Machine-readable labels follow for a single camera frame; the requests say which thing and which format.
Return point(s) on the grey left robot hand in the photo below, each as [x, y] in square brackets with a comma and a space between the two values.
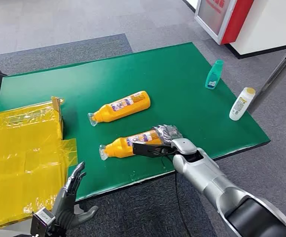
[66, 202]

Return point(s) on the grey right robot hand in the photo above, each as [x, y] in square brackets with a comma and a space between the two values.
[168, 133]

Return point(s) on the orange bottle with clear cap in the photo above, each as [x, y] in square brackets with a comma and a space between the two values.
[121, 147]
[123, 106]

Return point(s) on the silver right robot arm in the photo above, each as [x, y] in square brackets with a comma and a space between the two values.
[208, 178]

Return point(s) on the teal plastic bottle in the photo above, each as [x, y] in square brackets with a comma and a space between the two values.
[213, 76]

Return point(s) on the white bottle with yellow cap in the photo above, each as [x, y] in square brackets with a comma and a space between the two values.
[240, 105]

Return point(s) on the green table mat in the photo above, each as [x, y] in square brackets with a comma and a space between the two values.
[182, 81]

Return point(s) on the yellow plastic wrapped box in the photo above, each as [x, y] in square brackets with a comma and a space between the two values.
[22, 157]

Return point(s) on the brown cardboard piece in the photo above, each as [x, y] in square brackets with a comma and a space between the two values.
[57, 106]

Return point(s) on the red and white cabinet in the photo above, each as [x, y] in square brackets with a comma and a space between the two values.
[222, 19]

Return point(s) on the metal pole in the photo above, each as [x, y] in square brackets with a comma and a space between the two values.
[273, 78]

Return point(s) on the white counter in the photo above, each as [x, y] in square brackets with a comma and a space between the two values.
[268, 23]

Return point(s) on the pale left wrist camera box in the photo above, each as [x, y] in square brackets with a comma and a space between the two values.
[42, 221]

